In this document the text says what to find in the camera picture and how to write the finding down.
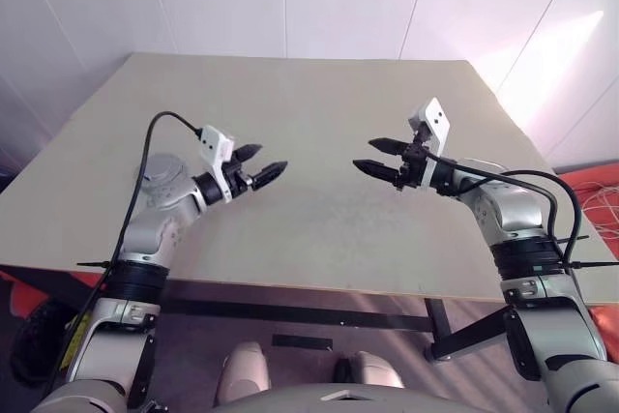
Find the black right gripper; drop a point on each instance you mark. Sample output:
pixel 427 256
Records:
pixel 413 171

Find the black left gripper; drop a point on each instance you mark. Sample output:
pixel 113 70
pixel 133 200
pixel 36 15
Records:
pixel 239 181

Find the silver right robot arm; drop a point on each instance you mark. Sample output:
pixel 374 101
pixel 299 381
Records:
pixel 517 215

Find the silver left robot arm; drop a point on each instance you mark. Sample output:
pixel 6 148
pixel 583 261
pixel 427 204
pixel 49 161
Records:
pixel 150 234

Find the black floor tape strip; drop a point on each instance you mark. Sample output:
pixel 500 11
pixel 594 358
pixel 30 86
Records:
pixel 302 341

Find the beige rounded left leg shell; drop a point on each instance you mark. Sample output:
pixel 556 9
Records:
pixel 244 369

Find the beige rounded leg shell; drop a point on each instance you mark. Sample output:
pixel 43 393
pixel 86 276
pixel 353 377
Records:
pixel 377 369
pixel 244 369

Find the beige rounded right leg shell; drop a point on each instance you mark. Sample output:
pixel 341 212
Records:
pixel 377 369

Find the black rubber wheel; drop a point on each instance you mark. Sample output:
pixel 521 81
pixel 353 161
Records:
pixel 34 340

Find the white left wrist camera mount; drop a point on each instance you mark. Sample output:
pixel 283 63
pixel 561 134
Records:
pixel 213 139

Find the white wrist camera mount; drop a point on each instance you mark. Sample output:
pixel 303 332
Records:
pixel 435 118
pixel 213 139

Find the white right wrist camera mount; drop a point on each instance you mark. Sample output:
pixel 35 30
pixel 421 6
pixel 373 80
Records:
pixel 435 118

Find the black metal table frame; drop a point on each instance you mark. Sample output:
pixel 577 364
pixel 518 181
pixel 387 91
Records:
pixel 290 309

